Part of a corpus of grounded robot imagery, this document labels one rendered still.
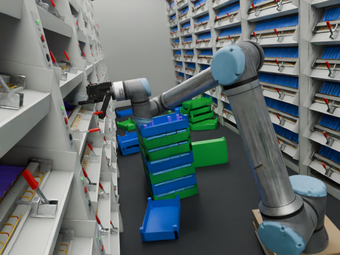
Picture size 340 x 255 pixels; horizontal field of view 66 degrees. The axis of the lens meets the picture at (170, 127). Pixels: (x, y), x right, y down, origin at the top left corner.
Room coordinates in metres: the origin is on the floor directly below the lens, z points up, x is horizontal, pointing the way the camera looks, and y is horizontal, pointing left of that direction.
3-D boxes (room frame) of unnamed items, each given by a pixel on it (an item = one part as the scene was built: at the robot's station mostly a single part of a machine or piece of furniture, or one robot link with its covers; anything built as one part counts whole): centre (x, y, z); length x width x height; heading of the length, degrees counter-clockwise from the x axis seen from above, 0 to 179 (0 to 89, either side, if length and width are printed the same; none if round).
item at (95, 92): (1.22, 0.29, 0.82); 0.12 x 0.08 x 0.09; 99
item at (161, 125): (1.62, 0.05, 0.52); 0.30 x 0.20 x 0.08; 103
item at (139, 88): (1.25, 0.13, 0.81); 0.12 x 0.09 x 0.10; 99
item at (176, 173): (1.62, 0.05, 0.20); 0.30 x 0.20 x 0.08; 103
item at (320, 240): (0.90, -0.49, 0.18); 0.19 x 0.19 x 0.10
